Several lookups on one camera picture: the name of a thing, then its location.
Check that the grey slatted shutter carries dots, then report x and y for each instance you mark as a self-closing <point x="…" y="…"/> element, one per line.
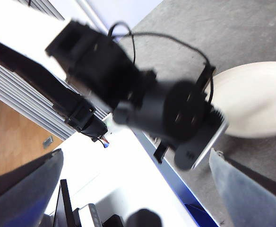
<point x="15" y="94"/>

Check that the grey floor socket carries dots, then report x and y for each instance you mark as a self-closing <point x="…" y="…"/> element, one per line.
<point x="47" y="142"/>

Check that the cream yellow plate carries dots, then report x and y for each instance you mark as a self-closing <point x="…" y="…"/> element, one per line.
<point x="253" y="99"/>

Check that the black rounded object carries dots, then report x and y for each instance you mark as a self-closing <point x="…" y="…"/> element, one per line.
<point x="144" y="218"/>

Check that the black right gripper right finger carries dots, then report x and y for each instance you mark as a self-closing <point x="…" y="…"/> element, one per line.
<point x="251" y="201"/>

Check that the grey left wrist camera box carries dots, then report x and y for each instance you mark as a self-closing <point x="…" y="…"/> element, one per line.
<point x="209" y="142"/>

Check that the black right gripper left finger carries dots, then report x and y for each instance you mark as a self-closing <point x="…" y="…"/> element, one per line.
<point x="22" y="194"/>

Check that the black monitor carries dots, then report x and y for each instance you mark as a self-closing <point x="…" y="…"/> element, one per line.
<point x="64" y="205"/>

